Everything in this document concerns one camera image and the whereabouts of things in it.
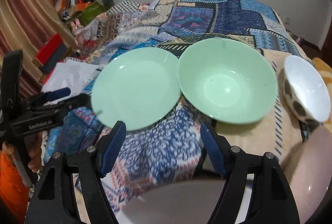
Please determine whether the mint green bowl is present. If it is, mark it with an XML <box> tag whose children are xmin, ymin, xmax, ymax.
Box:
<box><xmin>177</xmin><ymin>38</ymin><xmax>277</xmax><ymax>125</ymax></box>

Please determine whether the pink bowl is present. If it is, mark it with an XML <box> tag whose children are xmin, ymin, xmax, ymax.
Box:
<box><xmin>290</xmin><ymin>126</ymin><xmax>331</xmax><ymax>223</ymax></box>

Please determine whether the red box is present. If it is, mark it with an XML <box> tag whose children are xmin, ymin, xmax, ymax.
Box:
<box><xmin>33</xmin><ymin>34</ymin><xmax>73</xmax><ymax>75</ymax></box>

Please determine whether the left hand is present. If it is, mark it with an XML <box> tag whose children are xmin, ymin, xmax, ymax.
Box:
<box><xmin>2</xmin><ymin>133</ymin><xmax>42</xmax><ymax>173</ymax></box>

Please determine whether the white crumpled cloth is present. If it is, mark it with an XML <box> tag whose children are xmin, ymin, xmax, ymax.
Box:
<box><xmin>42</xmin><ymin>60</ymin><xmax>98</xmax><ymax>104</ymax></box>

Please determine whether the striped brown curtain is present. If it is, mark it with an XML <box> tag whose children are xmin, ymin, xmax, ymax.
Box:
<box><xmin>1</xmin><ymin>0</ymin><xmax>75</xmax><ymax>97</ymax></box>

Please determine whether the green box of clutter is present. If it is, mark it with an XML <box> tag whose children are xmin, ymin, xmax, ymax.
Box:
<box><xmin>55</xmin><ymin>0</ymin><xmax>107</xmax><ymax>27</ymax></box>

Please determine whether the mint green plate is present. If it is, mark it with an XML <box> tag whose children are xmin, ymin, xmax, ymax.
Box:
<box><xmin>91</xmin><ymin>47</ymin><xmax>181</xmax><ymax>131</ymax></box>

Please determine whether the pink rabbit figurine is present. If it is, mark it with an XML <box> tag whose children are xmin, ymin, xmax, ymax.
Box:
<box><xmin>70</xmin><ymin>18</ymin><xmax>84</xmax><ymax>46</ymax></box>

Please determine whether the white spotted bowl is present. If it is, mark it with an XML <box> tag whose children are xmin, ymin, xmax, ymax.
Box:
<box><xmin>283</xmin><ymin>55</ymin><xmax>331</xmax><ymax>124</ymax></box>

